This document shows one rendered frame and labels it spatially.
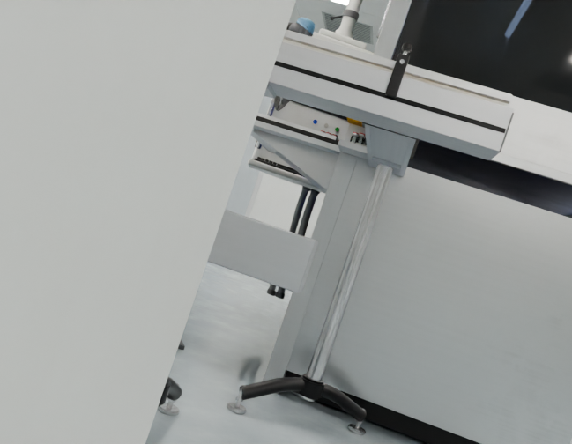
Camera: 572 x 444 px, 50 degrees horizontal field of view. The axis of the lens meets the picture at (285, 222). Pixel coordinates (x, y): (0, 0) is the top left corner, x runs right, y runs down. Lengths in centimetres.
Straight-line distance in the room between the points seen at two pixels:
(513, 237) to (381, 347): 57
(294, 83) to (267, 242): 35
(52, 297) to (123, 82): 16
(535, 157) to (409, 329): 71
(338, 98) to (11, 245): 102
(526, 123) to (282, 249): 114
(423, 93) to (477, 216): 88
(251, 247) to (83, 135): 94
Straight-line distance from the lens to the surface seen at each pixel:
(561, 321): 221
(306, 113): 322
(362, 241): 190
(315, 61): 136
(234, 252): 135
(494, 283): 215
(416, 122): 133
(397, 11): 228
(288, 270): 133
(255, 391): 187
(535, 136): 221
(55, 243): 45
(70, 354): 54
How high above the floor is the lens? 56
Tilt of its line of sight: level
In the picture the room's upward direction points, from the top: 19 degrees clockwise
